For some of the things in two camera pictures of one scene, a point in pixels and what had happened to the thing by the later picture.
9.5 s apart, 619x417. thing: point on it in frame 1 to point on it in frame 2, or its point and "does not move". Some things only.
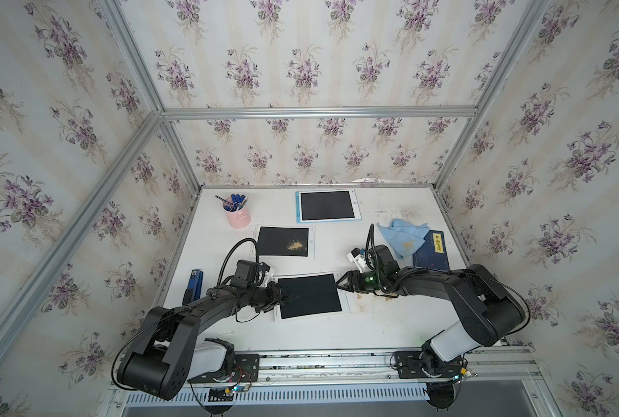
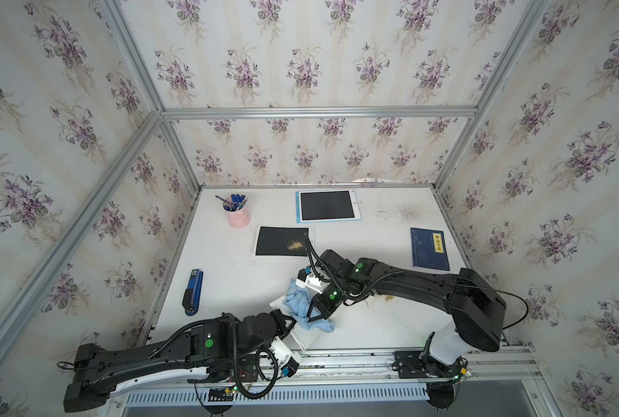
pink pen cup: x=240 y=219 does not move
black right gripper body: x=366 y=282 to x=328 y=301
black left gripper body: x=264 y=299 to x=280 y=329
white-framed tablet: x=317 y=206 does not move
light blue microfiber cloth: x=404 y=237 to x=297 y=300
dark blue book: x=432 y=254 does not move
